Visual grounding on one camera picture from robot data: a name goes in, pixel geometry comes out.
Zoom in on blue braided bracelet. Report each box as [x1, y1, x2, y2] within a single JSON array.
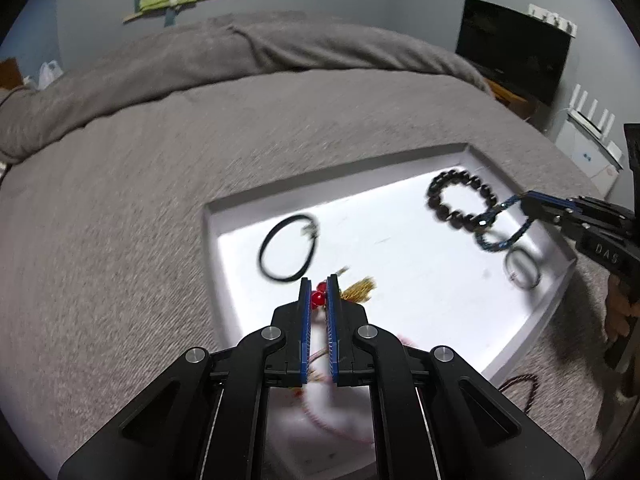
[[472, 195, 536, 253]]

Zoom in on shallow grey cardboard box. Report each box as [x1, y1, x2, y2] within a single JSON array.
[[202, 142, 578, 471]]

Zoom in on black hair tie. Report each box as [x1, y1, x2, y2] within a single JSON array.
[[257, 213, 321, 282]]

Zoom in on person's right hand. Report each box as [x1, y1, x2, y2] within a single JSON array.
[[604, 276, 640, 343]]

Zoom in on red bead charm gold tassel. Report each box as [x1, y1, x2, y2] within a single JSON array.
[[310, 266, 377, 311]]

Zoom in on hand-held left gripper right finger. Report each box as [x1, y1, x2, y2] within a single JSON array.
[[326, 274, 586, 480]]

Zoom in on white plastic bag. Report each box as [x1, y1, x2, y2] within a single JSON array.
[[22, 61, 63, 91]]

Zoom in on wooden television stand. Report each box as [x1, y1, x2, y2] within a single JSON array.
[[482, 77, 541, 121]]

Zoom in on pink cord necklace with tassel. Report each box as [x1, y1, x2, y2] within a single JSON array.
[[292, 347, 376, 443]]

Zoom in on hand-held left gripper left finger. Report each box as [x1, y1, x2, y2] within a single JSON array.
[[57, 276, 313, 480]]

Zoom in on small dark bead necklace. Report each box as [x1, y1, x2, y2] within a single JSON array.
[[497, 375, 540, 413]]

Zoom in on large dark bead bracelet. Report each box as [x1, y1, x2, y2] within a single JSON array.
[[426, 170, 498, 231]]

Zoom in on silver bangle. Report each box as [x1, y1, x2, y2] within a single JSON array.
[[502, 247, 543, 290]]

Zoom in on black television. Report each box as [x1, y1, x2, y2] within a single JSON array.
[[455, 0, 572, 107]]

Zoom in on white wall sockets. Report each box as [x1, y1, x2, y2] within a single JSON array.
[[528, 3, 578, 36]]

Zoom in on white router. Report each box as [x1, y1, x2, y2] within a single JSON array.
[[567, 85, 623, 161]]

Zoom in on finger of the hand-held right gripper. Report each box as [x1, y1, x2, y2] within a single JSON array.
[[525, 191, 596, 211], [519, 198, 583, 233]]

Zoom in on brown headboard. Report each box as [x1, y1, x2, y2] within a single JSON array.
[[0, 58, 23, 91]]

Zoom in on grey duvet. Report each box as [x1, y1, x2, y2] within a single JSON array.
[[0, 12, 493, 166]]

